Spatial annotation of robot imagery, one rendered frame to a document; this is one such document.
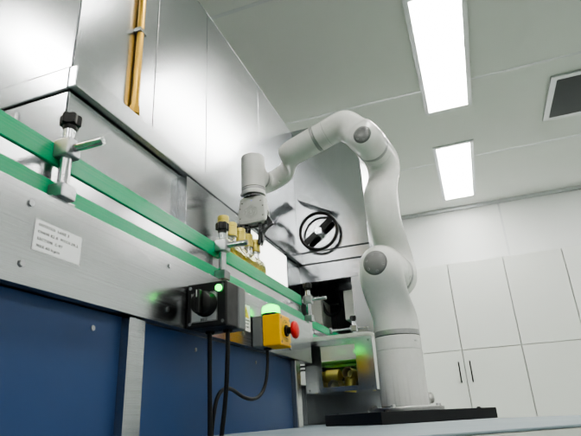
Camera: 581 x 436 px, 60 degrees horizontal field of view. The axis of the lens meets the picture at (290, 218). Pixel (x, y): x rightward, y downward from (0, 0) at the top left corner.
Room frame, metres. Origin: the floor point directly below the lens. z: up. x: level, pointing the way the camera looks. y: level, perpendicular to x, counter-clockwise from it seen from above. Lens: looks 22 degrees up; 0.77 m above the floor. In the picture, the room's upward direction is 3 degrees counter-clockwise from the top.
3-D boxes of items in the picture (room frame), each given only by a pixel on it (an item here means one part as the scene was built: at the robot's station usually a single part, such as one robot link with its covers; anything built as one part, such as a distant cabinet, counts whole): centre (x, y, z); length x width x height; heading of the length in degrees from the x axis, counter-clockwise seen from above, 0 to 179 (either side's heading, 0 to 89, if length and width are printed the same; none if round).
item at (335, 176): (2.76, -0.32, 1.86); 0.70 x 0.37 x 0.89; 161
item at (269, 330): (1.18, 0.06, 0.96); 0.07 x 0.07 x 0.07; 71
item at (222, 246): (1.02, 0.13, 1.11); 0.07 x 0.04 x 0.13; 71
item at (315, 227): (2.43, -0.14, 1.66); 0.21 x 0.05 x 0.21; 71
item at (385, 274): (1.35, -0.25, 1.08); 0.19 x 0.12 x 0.24; 152
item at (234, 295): (0.91, 0.14, 0.96); 0.08 x 0.08 x 0.08; 71
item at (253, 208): (1.58, 0.12, 1.44); 0.10 x 0.07 x 0.11; 71
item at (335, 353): (1.69, -0.12, 0.92); 0.27 x 0.17 x 0.15; 71
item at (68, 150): (0.59, 0.28, 1.11); 0.07 x 0.04 x 0.13; 71
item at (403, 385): (1.37, -0.27, 0.87); 0.19 x 0.19 x 0.18
